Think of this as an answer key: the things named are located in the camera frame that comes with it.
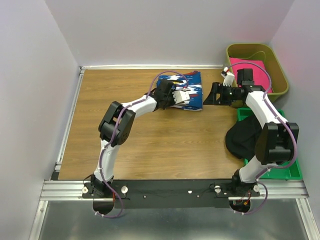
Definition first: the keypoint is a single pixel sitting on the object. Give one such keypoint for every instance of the olive green plastic bin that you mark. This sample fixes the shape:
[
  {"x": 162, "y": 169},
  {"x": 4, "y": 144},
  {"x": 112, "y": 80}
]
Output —
[{"x": 264, "y": 63}]

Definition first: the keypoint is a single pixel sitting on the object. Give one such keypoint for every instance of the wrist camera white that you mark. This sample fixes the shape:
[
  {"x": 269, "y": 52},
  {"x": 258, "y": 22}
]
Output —
[
  {"x": 228, "y": 77},
  {"x": 180, "y": 96}
]

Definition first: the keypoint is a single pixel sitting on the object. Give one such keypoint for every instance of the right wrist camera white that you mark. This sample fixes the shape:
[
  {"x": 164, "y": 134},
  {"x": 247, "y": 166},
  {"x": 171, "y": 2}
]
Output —
[{"x": 228, "y": 77}]

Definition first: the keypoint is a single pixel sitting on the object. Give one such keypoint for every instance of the blue white red patterned pants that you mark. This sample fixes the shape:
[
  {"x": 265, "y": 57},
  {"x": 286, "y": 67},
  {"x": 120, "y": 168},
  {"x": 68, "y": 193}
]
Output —
[{"x": 192, "y": 82}]

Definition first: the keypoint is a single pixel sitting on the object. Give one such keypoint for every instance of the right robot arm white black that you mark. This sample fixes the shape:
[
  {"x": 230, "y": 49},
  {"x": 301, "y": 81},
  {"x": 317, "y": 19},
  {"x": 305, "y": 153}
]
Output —
[{"x": 277, "y": 142}]

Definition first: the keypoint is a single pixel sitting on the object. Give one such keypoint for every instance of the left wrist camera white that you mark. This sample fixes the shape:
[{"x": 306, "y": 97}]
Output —
[{"x": 180, "y": 96}]

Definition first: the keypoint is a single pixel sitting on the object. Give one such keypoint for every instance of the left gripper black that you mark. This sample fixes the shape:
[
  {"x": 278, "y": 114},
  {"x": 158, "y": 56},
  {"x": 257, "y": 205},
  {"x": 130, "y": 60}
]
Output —
[{"x": 173, "y": 102}]

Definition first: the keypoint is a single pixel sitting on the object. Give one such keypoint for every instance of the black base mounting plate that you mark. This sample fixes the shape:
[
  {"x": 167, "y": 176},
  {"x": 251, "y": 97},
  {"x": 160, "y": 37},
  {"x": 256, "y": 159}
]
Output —
[{"x": 166, "y": 193}]

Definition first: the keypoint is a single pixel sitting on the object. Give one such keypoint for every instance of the green plastic tray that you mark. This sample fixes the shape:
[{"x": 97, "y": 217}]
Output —
[{"x": 291, "y": 173}]

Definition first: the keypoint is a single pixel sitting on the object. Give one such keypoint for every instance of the aluminium frame rail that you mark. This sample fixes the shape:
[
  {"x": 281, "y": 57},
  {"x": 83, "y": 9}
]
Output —
[{"x": 63, "y": 214}]

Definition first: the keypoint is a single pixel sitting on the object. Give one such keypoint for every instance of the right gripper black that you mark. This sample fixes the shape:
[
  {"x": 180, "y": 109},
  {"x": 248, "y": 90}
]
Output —
[{"x": 211, "y": 98}]

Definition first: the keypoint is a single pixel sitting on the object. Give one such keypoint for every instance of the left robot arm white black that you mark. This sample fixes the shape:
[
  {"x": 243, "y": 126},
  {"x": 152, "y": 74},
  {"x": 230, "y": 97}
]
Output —
[{"x": 114, "y": 129}]

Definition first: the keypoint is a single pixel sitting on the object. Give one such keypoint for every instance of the black garment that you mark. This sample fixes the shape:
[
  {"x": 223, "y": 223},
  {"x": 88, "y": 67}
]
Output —
[{"x": 241, "y": 138}]

